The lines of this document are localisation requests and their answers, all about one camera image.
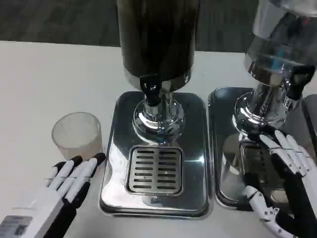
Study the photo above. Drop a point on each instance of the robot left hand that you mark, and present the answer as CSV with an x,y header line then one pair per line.
x,y
49,198

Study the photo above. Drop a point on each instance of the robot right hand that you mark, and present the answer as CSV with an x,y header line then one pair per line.
x,y
302,193

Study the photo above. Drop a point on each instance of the clear ribbed glass cup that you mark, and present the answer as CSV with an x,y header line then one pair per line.
x,y
76,136

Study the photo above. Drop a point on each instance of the drip grid of clear dispenser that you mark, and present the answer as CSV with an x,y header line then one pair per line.
x,y
257,163

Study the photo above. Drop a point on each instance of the steel tray under clear dispenser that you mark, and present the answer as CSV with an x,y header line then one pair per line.
x,y
223,124

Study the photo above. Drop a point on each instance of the drip grid of dark dispenser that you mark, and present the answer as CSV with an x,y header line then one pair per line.
x,y
154,171

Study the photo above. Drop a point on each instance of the steel tray under dark dispenser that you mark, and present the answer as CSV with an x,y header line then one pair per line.
x,y
195,161

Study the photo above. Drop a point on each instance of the black tap of clear dispenser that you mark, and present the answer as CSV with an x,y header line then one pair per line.
x,y
298,81

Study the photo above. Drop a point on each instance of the clear drink dispenser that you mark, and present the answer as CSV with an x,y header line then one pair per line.
x,y
275,49

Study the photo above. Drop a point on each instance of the black tap of dark dispenser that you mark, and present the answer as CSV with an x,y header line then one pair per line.
x,y
149,89

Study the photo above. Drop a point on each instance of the dark drink dispenser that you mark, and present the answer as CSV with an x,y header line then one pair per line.
x,y
156,37

